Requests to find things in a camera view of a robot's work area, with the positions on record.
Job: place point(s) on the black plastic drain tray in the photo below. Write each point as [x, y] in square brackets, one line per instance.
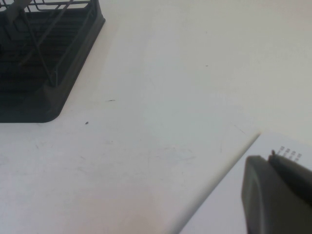
[80, 50]

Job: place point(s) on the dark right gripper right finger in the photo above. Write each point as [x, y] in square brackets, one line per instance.
[296, 178]

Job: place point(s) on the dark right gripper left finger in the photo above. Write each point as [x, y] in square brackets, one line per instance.
[265, 200]

